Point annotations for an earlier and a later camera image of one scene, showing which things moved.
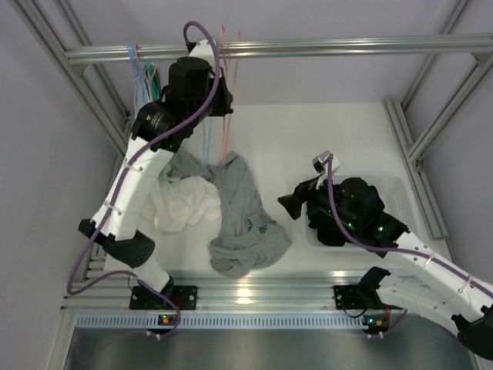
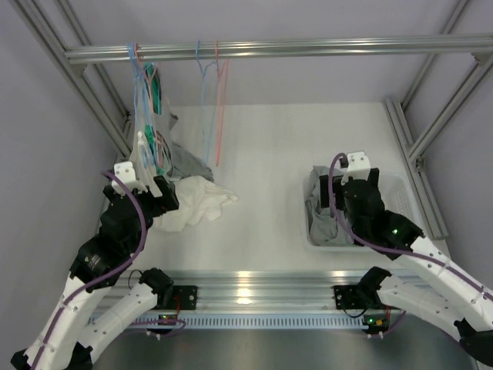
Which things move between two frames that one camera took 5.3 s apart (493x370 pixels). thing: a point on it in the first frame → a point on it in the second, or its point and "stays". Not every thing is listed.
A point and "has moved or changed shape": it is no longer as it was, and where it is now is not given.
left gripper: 225,99 → 168,202
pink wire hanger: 226,141 has moved or changed shape
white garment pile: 174,204 stays
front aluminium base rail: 219,290 stays
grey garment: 247,240 → 322,230
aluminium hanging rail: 286,48 stays
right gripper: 293,203 → 325,191
